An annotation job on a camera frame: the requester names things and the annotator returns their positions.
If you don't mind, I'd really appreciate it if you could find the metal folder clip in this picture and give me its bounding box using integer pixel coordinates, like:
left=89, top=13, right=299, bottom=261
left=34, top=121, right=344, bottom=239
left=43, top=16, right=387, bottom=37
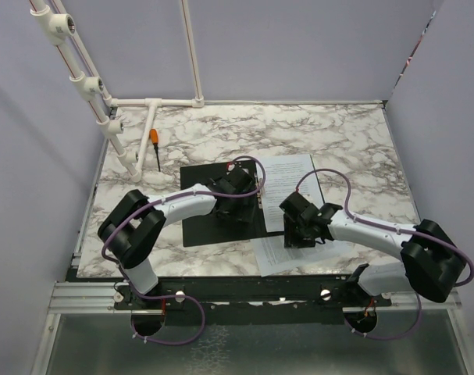
left=256, top=177, right=265, bottom=209

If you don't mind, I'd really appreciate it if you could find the printed paper sheet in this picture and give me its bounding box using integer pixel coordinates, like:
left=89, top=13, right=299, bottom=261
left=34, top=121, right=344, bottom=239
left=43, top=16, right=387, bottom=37
left=258, top=154, right=315, bottom=233
left=250, top=235, right=351, bottom=277

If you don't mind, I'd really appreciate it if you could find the grey black file folder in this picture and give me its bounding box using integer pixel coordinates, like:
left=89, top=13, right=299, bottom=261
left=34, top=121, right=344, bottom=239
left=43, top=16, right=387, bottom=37
left=180, top=162, right=283, bottom=248

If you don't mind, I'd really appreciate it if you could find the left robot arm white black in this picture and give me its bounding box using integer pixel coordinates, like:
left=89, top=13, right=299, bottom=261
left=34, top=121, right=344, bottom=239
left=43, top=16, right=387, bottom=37
left=98, top=166, right=266, bottom=309

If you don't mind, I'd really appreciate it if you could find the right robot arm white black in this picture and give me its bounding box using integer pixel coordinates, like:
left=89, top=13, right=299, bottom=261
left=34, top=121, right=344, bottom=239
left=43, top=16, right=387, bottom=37
left=280, top=191, right=466, bottom=305

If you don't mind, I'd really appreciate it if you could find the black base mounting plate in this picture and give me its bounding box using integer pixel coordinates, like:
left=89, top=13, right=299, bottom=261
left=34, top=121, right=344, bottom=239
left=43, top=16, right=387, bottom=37
left=66, top=267, right=394, bottom=326

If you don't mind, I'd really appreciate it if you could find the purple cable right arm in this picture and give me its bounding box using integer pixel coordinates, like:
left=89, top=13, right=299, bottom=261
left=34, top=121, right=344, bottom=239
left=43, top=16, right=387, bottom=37
left=297, top=167, right=474, bottom=340

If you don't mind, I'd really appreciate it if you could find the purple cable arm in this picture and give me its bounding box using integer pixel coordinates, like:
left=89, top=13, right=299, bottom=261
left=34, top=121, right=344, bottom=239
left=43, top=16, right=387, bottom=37
left=297, top=167, right=474, bottom=340
left=99, top=155, right=266, bottom=347

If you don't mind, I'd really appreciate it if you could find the orange handle screwdriver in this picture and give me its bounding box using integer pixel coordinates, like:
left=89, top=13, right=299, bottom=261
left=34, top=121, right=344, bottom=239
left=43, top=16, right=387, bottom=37
left=149, top=129, right=161, bottom=171

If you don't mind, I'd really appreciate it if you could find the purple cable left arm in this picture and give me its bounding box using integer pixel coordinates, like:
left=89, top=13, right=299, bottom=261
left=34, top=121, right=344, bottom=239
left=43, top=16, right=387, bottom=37
left=99, top=155, right=266, bottom=347

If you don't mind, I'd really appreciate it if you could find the aluminium rail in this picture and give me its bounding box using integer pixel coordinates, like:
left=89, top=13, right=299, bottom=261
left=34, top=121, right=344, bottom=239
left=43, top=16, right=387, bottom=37
left=48, top=282, right=462, bottom=315

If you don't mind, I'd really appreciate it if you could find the white pvc pipe frame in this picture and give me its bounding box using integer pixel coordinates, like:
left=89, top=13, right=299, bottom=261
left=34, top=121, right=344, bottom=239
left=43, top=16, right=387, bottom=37
left=29, top=1, right=205, bottom=183

